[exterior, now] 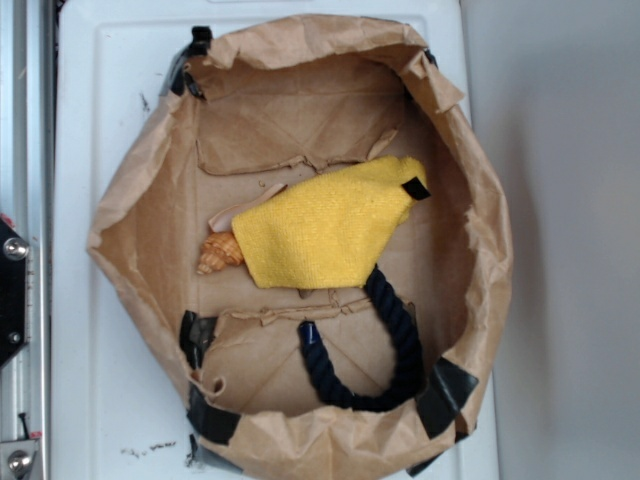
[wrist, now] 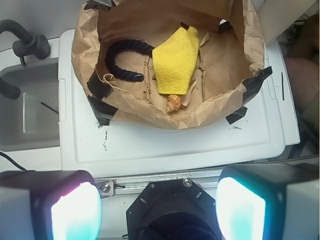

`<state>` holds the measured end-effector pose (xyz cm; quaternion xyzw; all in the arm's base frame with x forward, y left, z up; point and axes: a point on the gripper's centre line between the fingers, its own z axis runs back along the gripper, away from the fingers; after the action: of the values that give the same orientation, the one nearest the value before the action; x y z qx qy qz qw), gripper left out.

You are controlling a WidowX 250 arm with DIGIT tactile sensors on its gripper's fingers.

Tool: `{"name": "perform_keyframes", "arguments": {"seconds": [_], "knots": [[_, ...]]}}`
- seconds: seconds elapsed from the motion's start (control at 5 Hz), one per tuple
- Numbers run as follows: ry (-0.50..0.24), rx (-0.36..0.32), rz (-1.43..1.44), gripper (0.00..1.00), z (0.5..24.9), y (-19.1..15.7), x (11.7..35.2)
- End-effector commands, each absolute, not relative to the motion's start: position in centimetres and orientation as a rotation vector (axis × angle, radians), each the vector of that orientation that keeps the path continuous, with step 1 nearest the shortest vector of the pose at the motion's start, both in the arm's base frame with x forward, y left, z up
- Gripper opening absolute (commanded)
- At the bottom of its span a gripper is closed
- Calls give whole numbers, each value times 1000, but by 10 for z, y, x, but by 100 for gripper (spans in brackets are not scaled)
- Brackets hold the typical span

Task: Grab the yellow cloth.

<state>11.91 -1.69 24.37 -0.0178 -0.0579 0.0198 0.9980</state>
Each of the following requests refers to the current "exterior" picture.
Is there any yellow microfiber cloth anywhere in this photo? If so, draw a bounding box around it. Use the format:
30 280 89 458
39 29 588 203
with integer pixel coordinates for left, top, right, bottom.
232 156 430 290

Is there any orange spiral seashell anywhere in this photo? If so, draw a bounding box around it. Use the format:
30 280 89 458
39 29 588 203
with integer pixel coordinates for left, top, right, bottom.
197 232 244 275

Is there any brown paper bag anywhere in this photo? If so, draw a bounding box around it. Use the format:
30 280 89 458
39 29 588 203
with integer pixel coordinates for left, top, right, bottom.
88 15 513 479

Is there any white plastic tray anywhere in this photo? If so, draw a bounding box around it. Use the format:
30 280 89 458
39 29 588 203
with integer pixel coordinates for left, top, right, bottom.
50 1 468 479

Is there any dark navy rope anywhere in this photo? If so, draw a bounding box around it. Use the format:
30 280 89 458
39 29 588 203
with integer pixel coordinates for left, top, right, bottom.
298 263 425 414

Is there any black metal bracket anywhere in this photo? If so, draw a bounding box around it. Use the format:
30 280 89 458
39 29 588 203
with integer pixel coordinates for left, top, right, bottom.
0 214 30 368

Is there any aluminium frame rail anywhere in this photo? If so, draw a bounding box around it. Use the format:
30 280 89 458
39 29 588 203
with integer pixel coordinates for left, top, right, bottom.
1 1 55 479

